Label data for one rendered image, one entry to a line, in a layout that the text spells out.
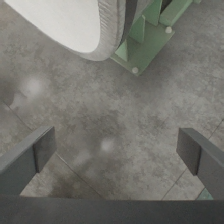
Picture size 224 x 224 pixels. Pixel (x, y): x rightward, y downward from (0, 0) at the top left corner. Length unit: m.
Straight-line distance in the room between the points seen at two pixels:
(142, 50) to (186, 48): 0.27
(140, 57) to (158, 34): 0.18
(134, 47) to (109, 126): 0.50
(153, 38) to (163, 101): 0.38
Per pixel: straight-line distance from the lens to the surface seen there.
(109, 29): 0.35
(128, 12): 0.31
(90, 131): 0.96
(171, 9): 1.15
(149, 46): 1.06
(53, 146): 0.17
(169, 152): 0.95
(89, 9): 0.36
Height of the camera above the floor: 0.93
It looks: 78 degrees down
